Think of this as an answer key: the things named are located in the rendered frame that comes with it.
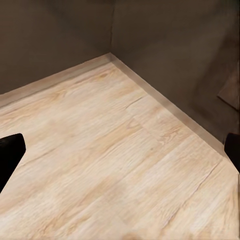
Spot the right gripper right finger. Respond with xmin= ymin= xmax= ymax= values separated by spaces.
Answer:
xmin=224 ymin=133 xmax=240 ymax=172

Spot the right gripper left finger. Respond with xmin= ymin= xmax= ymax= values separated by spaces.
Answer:
xmin=0 ymin=133 xmax=26 ymax=193

